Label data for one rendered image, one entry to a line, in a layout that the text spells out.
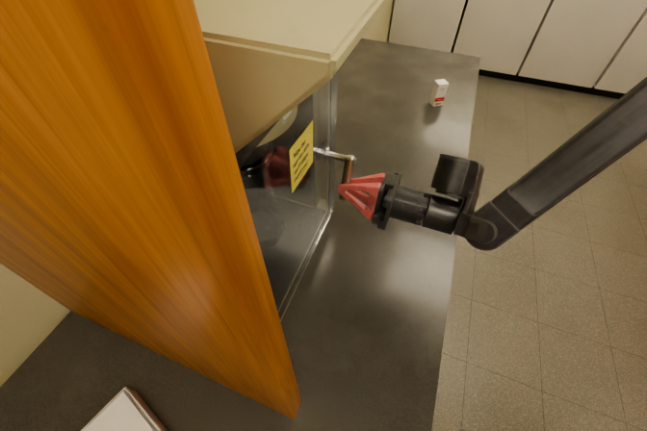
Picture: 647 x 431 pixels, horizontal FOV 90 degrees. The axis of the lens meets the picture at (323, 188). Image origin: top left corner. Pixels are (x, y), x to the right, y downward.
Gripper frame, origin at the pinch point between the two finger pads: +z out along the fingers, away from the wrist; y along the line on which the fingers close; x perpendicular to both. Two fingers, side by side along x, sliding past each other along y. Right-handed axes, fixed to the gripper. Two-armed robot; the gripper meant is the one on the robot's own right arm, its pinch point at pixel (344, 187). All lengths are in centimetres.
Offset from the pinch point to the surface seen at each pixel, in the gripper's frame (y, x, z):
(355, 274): -1.8, 21.2, -5.4
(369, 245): -9.4, 18.7, -6.1
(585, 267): -124, 80, -112
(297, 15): 31.4, -27.8, -2.8
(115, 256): 39.1, -13.0, 5.6
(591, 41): -294, -24, -117
